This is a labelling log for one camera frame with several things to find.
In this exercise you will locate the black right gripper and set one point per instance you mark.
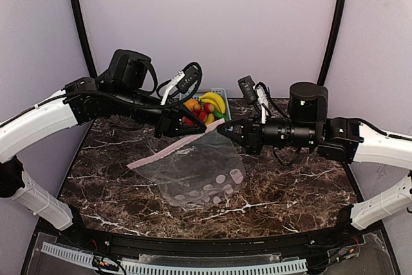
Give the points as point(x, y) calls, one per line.
point(253, 134)

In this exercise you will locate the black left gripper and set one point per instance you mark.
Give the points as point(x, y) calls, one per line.
point(163, 122)

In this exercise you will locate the red lychee bunch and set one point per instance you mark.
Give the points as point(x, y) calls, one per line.
point(202, 110)

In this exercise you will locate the light blue plastic basket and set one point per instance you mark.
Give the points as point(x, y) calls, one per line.
point(216, 107)

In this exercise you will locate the clear zip top bag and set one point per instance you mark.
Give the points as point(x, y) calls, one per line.
point(196, 171)

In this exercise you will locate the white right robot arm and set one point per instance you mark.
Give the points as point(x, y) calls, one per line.
point(302, 128)

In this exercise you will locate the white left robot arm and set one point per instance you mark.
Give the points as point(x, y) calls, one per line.
point(125, 89)

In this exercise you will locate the orange mango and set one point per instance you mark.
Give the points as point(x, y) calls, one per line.
point(190, 104)

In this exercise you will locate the green cucumber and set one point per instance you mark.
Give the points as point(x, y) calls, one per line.
point(218, 115)

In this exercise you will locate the yellow corn cob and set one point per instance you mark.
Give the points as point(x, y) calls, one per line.
point(210, 119)

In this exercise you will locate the yellow banana bunch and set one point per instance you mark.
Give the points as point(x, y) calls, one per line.
point(217, 99)

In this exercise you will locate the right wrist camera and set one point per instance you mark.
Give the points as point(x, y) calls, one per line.
point(255, 95)

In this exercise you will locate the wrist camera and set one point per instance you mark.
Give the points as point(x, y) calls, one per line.
point(255, 95)
point(186, 79)

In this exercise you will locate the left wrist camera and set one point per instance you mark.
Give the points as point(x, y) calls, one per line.
point(186, 79)

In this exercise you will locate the black front table rail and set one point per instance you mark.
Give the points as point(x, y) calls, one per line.
point(311, 244)

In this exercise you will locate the grey slotted cable duct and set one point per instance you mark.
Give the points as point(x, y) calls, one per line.
point(149, 264)

